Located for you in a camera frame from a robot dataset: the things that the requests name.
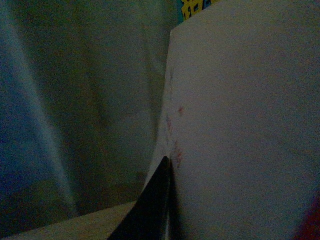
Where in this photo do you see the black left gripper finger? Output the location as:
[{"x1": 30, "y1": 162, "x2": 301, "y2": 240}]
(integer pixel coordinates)
[{"x1": 108, "y1": 156, "x2": 185, "y2": 240}]

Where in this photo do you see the white book cover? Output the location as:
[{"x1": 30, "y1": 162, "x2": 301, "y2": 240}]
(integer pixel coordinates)
[{"x1": 150, "y1": 0, "x2": 320, "y2": 240}]

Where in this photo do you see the grey curtain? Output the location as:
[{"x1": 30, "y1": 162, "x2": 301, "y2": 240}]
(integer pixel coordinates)
[{"x1": 0, "y1": 0, "x2": 178, "y2": 238}]

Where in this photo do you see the yellow blue book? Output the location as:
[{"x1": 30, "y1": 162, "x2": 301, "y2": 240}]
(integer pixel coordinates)
[{"x1": 175, "y1": 0, "x2": 220, "y2": 24}]

